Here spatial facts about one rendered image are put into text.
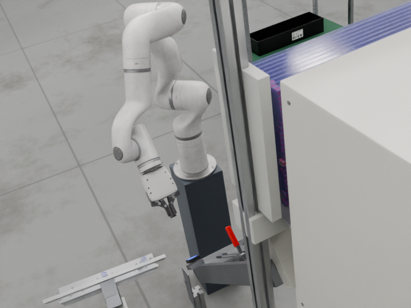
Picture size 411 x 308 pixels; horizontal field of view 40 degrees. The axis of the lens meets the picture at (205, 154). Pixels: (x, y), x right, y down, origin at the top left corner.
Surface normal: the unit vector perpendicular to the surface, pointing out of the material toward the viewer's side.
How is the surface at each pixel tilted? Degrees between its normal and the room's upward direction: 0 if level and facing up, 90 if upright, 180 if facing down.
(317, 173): 90
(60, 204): 0
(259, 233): 90
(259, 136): 90
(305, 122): 90
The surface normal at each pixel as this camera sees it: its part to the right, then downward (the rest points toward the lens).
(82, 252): -0.15, -0.80
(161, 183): 0.29, -0.18
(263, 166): -0.87, 0.38
